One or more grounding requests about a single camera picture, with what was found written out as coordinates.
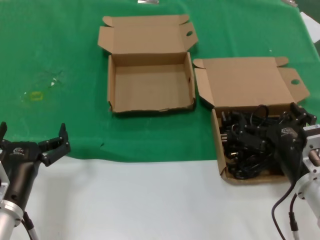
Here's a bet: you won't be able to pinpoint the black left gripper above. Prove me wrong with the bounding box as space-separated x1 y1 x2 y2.
0 121 72 210

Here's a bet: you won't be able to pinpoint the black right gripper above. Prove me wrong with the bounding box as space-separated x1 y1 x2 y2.
237 101 318 185

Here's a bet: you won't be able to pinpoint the open cardboard box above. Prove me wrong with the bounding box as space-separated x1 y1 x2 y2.
97 14 200 115
193 56 311 186

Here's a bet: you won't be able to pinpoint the green table cloth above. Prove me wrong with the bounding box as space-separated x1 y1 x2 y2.
0 0 320 162

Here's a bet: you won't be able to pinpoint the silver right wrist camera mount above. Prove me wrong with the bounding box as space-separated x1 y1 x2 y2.
303 124 320 181

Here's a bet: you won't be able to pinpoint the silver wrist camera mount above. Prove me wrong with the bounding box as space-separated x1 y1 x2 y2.
0 159 11 203
303 124 320 181

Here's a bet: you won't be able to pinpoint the tangled black power cables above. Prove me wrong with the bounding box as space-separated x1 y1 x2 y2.
218 107 293 180

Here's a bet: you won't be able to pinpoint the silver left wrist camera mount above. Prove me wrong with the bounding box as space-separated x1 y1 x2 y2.
0 159 11 203

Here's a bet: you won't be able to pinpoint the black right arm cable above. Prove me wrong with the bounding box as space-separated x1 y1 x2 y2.
271 182 298 240

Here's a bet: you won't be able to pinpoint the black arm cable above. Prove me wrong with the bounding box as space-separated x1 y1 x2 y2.
21 211 40 240
271 182 298 240

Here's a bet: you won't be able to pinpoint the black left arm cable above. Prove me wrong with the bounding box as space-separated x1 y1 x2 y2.
21 211 40 240

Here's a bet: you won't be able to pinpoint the right arm cable with connector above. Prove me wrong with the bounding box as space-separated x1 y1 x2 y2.
288 192 301 240

